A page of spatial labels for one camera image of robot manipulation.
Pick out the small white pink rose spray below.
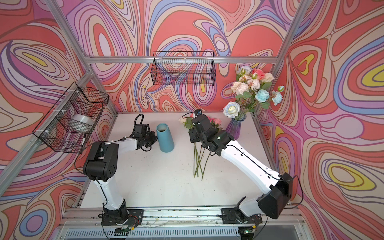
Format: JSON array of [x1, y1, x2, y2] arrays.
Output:
[[179, 113, 205, 180]]

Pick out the teal ceramic cylinder vase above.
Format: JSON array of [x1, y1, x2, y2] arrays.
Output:
[[156, 123, 175, 153]]

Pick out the purple blue glass vase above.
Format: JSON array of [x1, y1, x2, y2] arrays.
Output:
[[226, 111, 247, 140]]

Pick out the white blue-edged rose stem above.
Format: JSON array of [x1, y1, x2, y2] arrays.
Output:
[[223, 102, 241, 119]]

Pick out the peach peony flower stem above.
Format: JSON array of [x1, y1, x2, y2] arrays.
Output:
[[231, 75, 261, 105]]

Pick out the teal peony flower stem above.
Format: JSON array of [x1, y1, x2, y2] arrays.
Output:
[[255, 86, 285, 110]]

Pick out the white blue rose stem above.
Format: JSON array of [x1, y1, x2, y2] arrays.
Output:
[[236, 66, 252, 76]]

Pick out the pink rosebud spray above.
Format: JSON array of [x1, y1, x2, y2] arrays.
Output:
[[252, 69, 266, 81]]

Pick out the magenta rose stem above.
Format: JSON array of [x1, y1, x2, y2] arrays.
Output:
[[208, 116, 222, 128]]

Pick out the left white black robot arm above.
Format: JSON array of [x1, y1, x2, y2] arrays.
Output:
[[83, 124, 158, 226]]

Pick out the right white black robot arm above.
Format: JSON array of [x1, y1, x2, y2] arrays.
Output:
[[189, 109, 294, 223]]

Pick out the silver tape roll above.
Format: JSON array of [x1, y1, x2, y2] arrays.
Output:
[[72, 114, 94, 126]]

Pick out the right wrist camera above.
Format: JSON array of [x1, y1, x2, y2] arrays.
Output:
[[194, 109, 203, 118]]

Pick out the black wire basket back wall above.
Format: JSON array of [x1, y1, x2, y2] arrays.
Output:
[[151, 51, 216, 86]]

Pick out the black wire basket wall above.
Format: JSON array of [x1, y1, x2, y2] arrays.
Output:
[[33, 83, 109, 154], [151, 51, 216, 86]]

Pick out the black wire basket left wall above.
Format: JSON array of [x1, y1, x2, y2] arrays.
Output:
[[33, 83, 109, 154]]

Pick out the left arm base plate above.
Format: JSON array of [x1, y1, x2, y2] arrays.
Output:
[[98, 208, 144, 227]]

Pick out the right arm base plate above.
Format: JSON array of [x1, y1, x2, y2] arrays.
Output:
[[218, 208, 263, 226]]

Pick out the aluminium front rail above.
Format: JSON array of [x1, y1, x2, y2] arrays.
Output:
[[59, 206, 306, 228]]

